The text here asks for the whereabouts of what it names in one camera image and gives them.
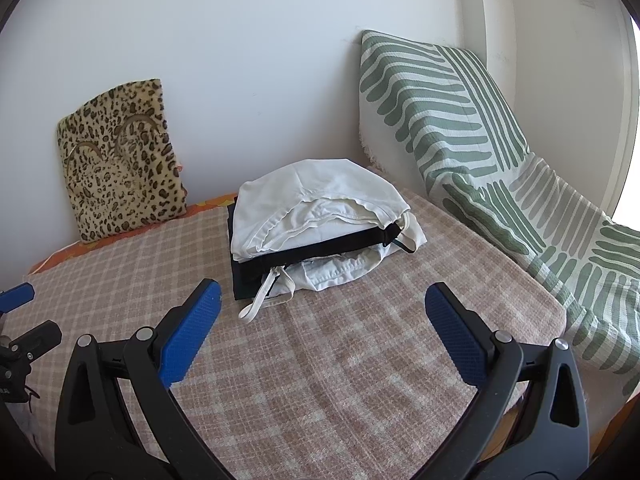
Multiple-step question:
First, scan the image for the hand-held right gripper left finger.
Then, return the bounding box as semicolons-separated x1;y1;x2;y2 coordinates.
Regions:
54;278;236;480

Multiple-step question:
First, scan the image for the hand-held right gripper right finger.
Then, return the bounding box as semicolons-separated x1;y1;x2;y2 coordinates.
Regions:
425;282;591;480

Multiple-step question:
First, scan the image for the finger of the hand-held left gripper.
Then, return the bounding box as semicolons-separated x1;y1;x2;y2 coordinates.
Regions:
0;282;36;313
0;320;63;366

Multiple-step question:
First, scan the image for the white t-shirt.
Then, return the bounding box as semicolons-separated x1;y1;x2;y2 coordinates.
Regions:
231;158;412;263

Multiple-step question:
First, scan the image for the black folded garment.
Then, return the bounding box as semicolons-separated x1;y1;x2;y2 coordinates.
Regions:
227;202;405;302

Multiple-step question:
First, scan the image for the pink checked blanket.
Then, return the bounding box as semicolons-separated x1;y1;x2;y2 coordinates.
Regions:
0;192;568;480

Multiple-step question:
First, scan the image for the leopard print cushion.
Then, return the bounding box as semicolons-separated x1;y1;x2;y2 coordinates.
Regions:
56;78;188;245

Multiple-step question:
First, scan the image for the green striped white throw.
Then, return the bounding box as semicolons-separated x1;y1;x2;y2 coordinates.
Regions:
357;30;640;396

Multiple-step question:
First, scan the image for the white folded garment with straps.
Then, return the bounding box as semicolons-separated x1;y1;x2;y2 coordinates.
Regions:
238;210;430;322

